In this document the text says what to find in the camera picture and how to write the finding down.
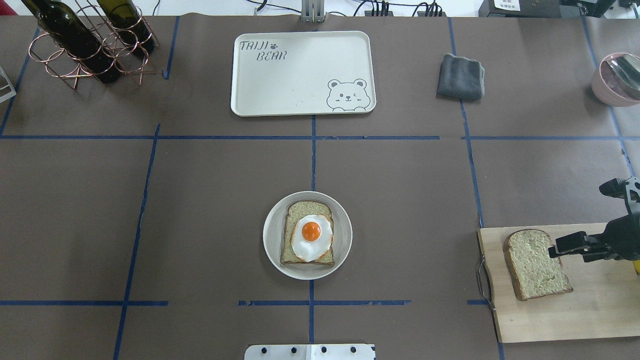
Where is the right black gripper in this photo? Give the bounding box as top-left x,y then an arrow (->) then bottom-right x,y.
548,177 -> 640,263

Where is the bread slice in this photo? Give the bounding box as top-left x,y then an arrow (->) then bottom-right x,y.
279,201 -> 335,265
503,228 -> 574,302

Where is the fried egg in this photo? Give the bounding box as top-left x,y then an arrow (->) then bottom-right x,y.
291,214 -> 333,263

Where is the white round plate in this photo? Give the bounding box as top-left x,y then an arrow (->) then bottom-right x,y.
262,191 -> 354,281

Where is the cream bear serving tray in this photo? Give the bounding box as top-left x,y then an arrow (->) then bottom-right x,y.
230,30 -> 377,117

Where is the yellow lemon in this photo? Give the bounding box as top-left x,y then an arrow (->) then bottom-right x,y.
632,260 -> 640,275

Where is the wooden cutting board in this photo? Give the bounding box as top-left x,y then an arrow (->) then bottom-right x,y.
478,227 -> 640,343

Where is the pink bowl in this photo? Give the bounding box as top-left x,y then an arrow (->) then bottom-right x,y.
590,52 -> 639,108

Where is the metal scoop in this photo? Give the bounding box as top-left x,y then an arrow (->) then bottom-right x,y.
606,54 -> 640,97

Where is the folded grey cloth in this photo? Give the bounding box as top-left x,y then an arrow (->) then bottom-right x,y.
436,53 -> 485,101

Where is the dark wine bottle right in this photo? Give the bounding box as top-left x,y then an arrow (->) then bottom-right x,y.
98,0 -> 155,58

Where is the dark wine bottle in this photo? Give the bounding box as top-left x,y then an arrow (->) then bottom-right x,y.
22,0 -> 121,84
98,0 -> 155,58

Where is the dark wine bottle left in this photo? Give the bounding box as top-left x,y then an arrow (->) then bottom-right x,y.
22,0 -> 121,84

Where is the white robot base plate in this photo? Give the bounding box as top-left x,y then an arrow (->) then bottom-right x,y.
244,343 -> 377,360

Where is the copper wire bottle rack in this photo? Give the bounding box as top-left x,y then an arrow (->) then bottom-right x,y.
23,0 -> 158,90

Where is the white wire cup rack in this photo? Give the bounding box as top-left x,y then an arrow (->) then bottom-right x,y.
0,66 -> 17,104

